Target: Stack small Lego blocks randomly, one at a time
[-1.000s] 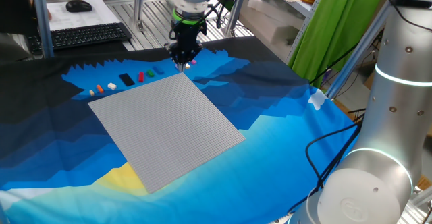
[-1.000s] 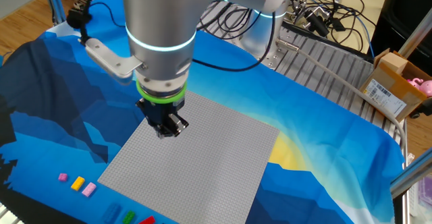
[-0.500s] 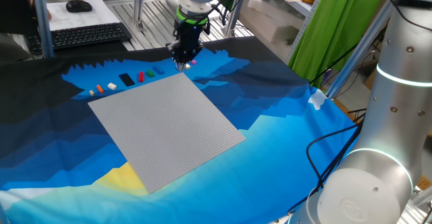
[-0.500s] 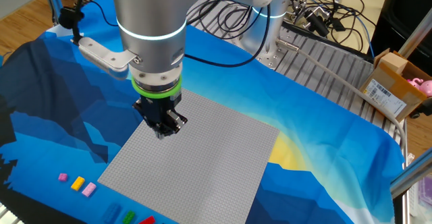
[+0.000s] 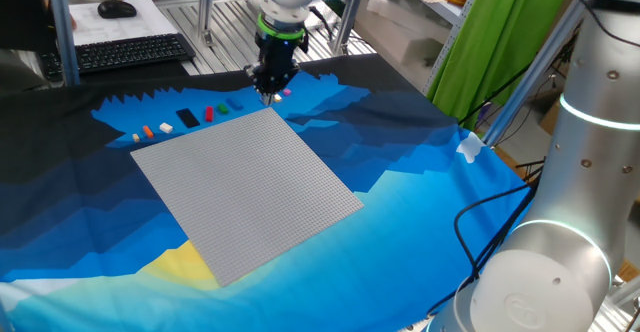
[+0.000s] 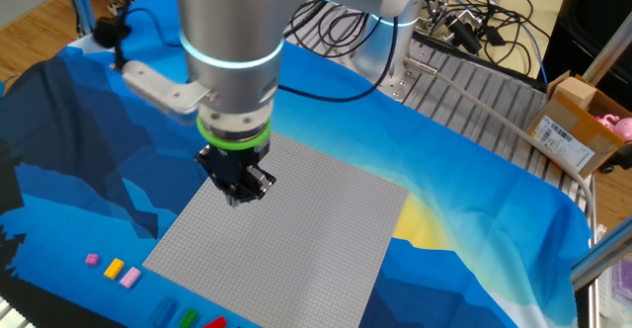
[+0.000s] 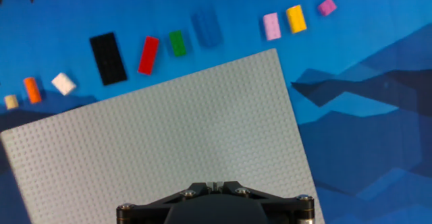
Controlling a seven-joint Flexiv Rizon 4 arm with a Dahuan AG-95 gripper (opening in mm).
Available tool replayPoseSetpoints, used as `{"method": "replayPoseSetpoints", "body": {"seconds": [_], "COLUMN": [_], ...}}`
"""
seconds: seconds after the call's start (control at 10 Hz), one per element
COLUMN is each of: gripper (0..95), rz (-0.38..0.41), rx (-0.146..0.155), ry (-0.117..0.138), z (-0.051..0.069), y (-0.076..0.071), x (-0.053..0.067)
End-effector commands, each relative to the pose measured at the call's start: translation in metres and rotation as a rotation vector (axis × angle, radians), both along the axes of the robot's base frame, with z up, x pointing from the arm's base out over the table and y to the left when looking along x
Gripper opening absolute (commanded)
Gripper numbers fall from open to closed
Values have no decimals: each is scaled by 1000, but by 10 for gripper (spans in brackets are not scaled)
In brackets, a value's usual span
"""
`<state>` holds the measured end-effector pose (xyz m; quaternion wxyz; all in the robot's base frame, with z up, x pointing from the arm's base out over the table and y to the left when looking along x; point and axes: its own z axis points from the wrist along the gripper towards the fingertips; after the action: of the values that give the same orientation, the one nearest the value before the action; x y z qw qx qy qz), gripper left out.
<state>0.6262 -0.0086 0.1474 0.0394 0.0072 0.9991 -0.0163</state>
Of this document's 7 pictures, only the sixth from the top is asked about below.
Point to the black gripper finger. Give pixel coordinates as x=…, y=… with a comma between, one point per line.
x=257, y=182
x=214, y=177

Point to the grey Lego baseplate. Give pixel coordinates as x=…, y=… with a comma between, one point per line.
x=306, y=239

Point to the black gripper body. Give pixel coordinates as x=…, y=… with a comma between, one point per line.
x=237, y=162

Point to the small tan cardboard box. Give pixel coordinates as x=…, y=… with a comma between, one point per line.
x=575, y=91

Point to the black caster wheel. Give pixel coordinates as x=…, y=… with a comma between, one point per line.
x=619, y=162

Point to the silver camera mount bracket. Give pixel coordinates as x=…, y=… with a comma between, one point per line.
x=158, y=88

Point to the pink plastic toy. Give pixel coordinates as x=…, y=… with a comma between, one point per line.
x=623, y=129

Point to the clear plastic storage box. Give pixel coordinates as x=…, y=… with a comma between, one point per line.
x=619, y=288

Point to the blue and silver post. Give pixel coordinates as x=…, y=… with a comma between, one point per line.
x=79, y=2

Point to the blue mountain print tablecloth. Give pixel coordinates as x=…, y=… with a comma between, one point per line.
x=469, y=194

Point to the small magenta Lego brick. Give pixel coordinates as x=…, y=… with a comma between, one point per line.
x=92, y=260

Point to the light pink Lego brick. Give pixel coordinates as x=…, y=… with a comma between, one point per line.
x=130, y=277

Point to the long blue Lego brick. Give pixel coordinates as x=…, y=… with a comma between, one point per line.
x=163, y=313

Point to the black cabinet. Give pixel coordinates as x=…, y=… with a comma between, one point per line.
x=592, y=12

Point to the green Lego brick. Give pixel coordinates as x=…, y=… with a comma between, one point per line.
x=188, y=318

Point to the silver aluminium frame bar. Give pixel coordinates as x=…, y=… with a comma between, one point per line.
x=612, y=46
x=602, y=254

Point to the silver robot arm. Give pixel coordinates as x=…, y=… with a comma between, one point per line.
x=227, y=22

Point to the red Lego brick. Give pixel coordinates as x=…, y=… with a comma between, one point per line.
x=215, y=323

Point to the yellow Lego brick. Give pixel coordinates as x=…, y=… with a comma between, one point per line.
x=113, y=269

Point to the large open cardboard box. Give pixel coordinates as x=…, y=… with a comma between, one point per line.
x=582, y=120

